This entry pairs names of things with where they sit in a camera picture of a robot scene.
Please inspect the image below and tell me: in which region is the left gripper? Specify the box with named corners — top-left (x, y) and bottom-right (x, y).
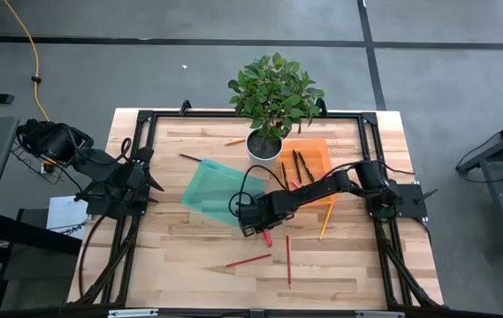
top-left (120, 162), bottom-right (164, 207)

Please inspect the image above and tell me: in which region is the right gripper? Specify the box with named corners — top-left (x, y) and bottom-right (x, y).
top-left (238, 193), bottom-right (297, 238)

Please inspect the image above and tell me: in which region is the red pencil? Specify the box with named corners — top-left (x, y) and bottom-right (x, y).
top-left (225, 253), bottom-right (273, 269)
top-left (286, 235), bottom-right (293, 291)

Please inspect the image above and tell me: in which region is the black pen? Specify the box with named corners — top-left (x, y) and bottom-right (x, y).
top-left (297, 151), bottom-right (316, 184)
top-left (292, 148), bottom-right (303, 185)

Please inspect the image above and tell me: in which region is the yellow pencil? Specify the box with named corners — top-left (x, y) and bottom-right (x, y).
top-left (318, 199), bottom-right (335, 241)

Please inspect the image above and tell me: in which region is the green translucent plastic bin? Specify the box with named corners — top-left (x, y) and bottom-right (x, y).
top-left (180, 158), bottom-right (268, 228)

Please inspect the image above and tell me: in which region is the orange translucent plastic bin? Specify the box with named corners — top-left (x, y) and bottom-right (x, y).
top-left (277, 138), bottom-right (339, 208)

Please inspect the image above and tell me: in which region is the white paper sheet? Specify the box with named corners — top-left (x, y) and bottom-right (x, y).
top-left (46, 195), bottom-right (91, 240)

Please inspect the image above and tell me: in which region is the potted green plant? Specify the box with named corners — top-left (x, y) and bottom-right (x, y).
top-left (227, 51), bottom-right (326, 168)

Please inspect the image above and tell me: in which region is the silver aluminium extrusion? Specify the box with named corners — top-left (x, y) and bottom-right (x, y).
top-left (107, 308), bottom-right (159, 318)
top-left (355, 310), bottom-right (406, 318)

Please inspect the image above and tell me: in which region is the dark side desk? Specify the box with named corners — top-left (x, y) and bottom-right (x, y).
top-left (0, 211), bottom-right (83, 256)

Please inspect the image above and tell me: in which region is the dark metal table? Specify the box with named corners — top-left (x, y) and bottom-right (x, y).
top-left (455, 109), bottom-right (503, 246)

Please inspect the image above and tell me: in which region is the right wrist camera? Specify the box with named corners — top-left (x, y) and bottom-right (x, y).
top-left (240, 220), bottom-right (266, 239)

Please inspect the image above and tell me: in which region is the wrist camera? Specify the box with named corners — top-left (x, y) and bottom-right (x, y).
top-left (240, 220), bottom-right (266, 239)
top-left (137, 146), bottom-right (156, 165)

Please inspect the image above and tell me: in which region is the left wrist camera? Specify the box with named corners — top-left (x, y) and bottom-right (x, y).
top-left (137, 146), bottom-right (156, 165)

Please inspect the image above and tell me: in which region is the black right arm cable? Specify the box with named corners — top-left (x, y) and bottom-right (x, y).
top-left (227, 164), bottom-right (288, 218)

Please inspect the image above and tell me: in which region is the brown cable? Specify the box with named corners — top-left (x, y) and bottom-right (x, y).
top-left (77, 214), bottom-right (107, 297)

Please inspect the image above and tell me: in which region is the yellow cable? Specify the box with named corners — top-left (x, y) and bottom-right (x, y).
top-left (2, 0), bottom-right (51, 123)

